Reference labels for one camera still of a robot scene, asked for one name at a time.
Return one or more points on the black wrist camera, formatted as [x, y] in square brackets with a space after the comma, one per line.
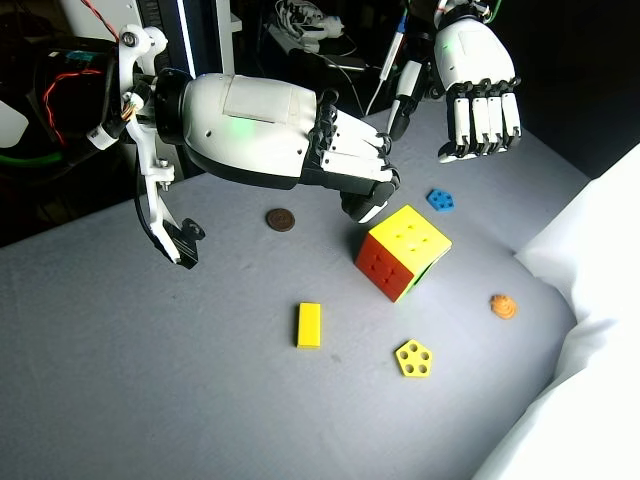
[187, 250]

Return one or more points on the yellow rectangular block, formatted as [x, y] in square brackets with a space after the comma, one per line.
[309, 325]

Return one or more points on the brown round disc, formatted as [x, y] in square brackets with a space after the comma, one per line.
[280, 220]

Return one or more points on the blue pentagon with holes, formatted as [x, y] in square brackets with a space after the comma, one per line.
[440, 201]

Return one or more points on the grey table cloth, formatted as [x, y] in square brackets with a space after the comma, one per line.
[150, 375]

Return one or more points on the colourful puzzle cube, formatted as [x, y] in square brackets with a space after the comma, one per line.
[405, 235]

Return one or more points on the grey flat device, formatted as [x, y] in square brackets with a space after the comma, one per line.
[345, 62]

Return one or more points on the white probe with blue cap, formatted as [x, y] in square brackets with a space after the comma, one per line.
[392, 52]

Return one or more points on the yellow pentagon with holes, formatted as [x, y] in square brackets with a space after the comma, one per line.
[414, 360]

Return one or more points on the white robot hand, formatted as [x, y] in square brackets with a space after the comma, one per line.
[250, 115]
[470, 55]

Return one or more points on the white cabinet with light strip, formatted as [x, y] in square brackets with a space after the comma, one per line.
[100, 15]

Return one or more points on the orange swirl toy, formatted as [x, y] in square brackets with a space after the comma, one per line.
[504, 309]

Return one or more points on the white sheet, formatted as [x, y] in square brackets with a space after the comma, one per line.
[600, 300]

